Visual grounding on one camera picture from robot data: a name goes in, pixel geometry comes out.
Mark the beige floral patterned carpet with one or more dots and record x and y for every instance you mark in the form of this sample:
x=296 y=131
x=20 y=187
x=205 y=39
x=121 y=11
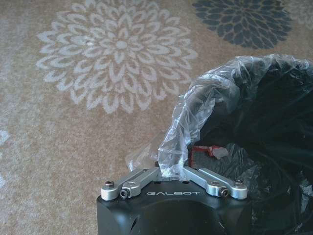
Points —
x=85 y=98

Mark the red trash piece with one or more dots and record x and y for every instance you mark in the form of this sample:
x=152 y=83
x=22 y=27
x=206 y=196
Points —
x=204 y=153

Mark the black trash bin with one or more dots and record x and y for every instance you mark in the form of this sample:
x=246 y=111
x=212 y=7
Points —
x=274 y=147

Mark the clear plastic bin liner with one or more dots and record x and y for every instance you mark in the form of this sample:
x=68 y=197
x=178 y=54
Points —
x=195 y=127

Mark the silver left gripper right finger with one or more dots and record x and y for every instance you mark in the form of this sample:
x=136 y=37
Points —
x=215 y=184

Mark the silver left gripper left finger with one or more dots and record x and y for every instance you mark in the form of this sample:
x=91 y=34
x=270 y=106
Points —
x=137 y=181

